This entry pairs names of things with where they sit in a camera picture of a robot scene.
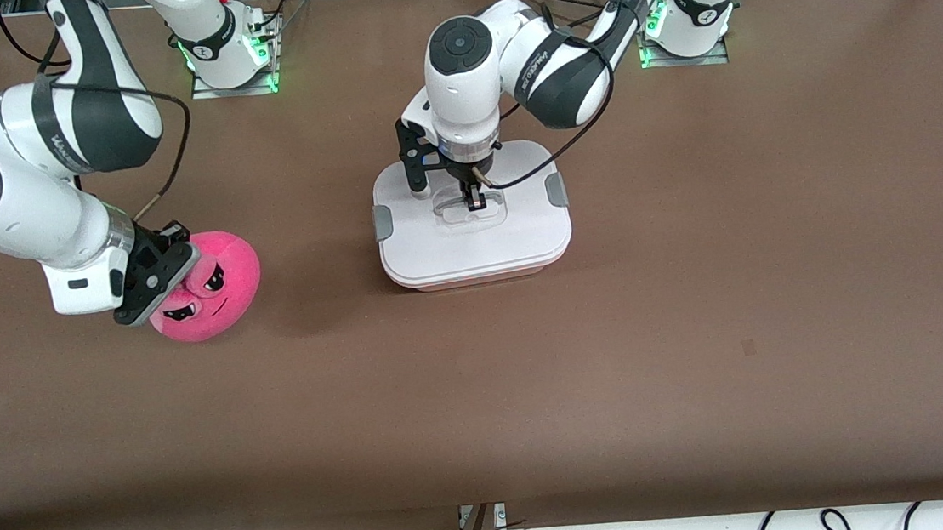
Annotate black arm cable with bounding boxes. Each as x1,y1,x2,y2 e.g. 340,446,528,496
0,0,201,236
459,0,644,192

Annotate pink plush toy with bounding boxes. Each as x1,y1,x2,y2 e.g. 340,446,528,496
141,226,267,347

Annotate white box lid grey clips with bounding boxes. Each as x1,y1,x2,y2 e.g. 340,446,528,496
366,135,577,289

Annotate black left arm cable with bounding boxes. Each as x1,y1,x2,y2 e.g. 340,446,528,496
459,0,644,192

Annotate brown table cover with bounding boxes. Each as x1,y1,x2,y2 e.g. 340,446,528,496
0,0,943,530

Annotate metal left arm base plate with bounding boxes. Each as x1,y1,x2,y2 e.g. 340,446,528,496
633,0,730,72

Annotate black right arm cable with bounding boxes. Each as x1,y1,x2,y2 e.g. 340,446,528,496
0,0,201,236

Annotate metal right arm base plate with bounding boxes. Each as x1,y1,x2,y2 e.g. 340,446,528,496
185,13,288,101

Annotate pink translucent plastic box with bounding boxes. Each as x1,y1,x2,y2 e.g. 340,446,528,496
391,261,552,296

